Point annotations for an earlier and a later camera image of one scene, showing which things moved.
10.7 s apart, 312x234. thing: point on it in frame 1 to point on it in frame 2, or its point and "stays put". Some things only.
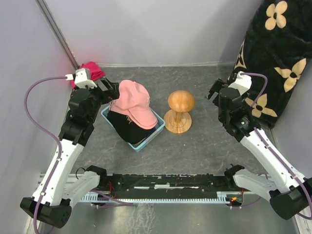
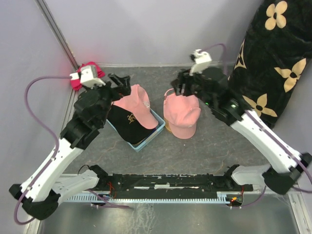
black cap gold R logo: (130, 131) stays put
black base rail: (165, 183) stays put
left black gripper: (112, 93) stays put
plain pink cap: (132, 103) to (181, 112)
